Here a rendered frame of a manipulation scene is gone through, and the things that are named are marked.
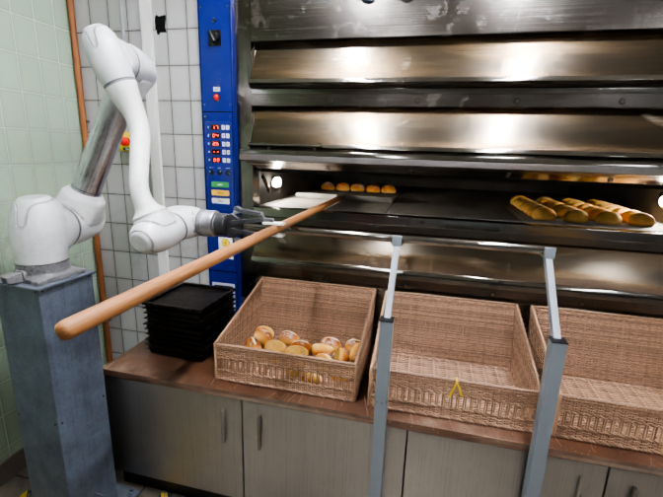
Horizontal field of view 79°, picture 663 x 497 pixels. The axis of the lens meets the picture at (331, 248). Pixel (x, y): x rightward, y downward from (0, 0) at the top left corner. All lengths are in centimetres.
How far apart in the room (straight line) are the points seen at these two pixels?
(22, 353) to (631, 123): 230
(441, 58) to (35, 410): 197
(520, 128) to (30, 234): 176
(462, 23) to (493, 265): 95
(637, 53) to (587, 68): 17
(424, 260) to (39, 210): 143
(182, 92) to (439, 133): 117
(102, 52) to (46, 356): 98
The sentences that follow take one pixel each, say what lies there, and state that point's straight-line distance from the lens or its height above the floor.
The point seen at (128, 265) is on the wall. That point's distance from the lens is 239.
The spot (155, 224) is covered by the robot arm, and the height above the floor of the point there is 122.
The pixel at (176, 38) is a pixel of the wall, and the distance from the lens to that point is 214.
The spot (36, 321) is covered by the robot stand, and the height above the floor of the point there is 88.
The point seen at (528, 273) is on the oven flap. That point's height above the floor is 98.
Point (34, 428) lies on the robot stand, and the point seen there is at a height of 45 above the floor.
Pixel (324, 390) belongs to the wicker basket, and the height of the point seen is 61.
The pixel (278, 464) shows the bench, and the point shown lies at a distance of 173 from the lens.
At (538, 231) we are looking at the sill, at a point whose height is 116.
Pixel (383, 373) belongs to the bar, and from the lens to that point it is 133.
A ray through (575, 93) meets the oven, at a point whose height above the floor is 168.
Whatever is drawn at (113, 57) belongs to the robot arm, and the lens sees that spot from 151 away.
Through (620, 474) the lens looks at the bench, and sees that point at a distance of 164.
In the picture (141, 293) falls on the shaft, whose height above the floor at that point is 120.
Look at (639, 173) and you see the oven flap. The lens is 174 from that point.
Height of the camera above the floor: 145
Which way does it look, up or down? 14 degrees down
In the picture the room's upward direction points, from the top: 2 degrees clockwise
